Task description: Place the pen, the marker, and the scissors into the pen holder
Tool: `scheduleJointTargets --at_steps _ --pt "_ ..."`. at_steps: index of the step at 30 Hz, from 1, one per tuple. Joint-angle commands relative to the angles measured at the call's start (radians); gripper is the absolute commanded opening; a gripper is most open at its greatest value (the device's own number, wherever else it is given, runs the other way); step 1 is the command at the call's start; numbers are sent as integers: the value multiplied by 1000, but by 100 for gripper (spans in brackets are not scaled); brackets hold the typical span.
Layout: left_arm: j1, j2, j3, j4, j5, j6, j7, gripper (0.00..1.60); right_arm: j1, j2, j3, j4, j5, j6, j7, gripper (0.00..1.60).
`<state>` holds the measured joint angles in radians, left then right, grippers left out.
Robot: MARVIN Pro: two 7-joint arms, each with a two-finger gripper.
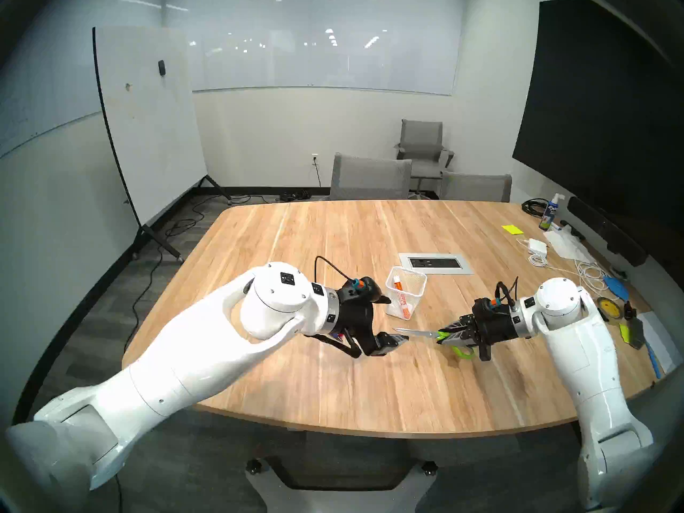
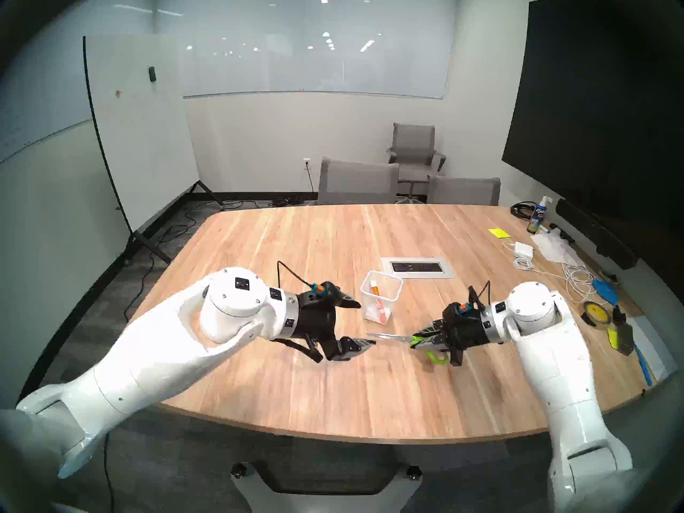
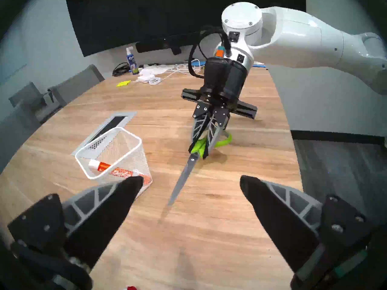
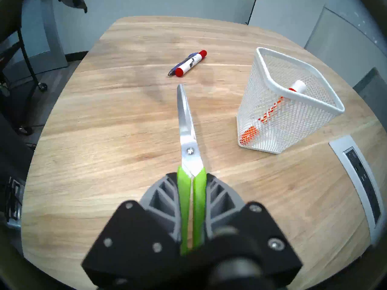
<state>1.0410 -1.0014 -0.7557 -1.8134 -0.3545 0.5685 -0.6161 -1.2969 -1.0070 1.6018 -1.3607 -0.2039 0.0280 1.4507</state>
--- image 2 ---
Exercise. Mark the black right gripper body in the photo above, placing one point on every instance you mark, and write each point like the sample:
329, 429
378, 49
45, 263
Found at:
467, 333

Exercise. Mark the white paper sheet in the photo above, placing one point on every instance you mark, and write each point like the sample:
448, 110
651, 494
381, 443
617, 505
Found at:
654, 346

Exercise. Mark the orange white Expo marker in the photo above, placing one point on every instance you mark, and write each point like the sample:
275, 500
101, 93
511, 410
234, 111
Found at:
374, 288

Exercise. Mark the small black bottle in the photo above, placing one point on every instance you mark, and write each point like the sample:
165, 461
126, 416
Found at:
618, 314

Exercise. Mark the whiteboard cleaner spray bottle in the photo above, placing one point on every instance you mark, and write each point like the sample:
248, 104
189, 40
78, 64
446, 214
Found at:
536, 218

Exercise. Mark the blue flat plastic piece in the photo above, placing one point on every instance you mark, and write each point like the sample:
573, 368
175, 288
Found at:
606, 290

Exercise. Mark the wide glass wall board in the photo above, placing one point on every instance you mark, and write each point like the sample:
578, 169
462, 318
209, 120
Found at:
320, 47

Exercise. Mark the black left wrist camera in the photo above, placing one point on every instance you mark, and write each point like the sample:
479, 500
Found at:
326, 292

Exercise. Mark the yellow green small card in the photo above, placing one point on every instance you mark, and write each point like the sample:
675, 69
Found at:
612, 338

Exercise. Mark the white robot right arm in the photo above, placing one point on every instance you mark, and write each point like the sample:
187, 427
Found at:
556, 367

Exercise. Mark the gray office chair with armrests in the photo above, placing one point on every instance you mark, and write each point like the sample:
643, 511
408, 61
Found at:
414, 143

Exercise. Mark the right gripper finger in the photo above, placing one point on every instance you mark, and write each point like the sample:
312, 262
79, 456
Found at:
434, 332
435, 345

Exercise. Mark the large black wall screen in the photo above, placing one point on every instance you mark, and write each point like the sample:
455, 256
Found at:
588, 116

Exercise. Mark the white crumpled plastic sheet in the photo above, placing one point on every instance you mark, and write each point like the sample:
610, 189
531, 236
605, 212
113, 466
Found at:
556, 247

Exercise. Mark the white power adapter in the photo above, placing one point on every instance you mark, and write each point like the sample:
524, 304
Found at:
523, 249

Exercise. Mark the yellow sticky note pad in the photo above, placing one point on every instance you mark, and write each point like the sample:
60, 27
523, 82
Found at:
498, 233

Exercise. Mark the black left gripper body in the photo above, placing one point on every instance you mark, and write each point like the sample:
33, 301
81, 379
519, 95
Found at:
320, 322

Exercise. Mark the bright blue thin stick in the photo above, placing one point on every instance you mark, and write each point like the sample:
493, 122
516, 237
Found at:
643, 363

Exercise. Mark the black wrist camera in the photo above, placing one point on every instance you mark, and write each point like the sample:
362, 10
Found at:
326, 292
454, 310

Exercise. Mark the dark gray small box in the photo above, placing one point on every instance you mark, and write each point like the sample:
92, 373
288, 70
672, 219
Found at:
627, 338

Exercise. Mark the silver table outlet box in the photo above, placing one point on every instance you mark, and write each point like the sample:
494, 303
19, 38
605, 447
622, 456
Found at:
417, 267

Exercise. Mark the white mesh pen holder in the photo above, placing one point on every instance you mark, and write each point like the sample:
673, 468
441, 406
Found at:
368, 311

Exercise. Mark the yellow black tape roll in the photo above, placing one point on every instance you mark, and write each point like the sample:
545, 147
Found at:
588, 317

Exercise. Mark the gray mesh office chair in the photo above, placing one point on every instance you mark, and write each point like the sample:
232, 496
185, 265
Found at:
465, 191
358, 183

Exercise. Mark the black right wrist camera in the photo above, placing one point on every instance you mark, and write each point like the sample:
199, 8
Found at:
454, 310

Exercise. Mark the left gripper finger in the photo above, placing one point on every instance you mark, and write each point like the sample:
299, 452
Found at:
344, 302
355, 348

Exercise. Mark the side wall whiteboard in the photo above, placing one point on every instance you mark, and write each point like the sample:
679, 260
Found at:
32, 106

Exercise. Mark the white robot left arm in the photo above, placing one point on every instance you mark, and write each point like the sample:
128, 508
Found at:
149, 357

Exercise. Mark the black video sound bar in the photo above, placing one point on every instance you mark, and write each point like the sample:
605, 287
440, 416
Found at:
593, 231

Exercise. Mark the rolling white whiteboard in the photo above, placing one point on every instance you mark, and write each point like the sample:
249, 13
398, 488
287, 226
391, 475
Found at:
139, 132

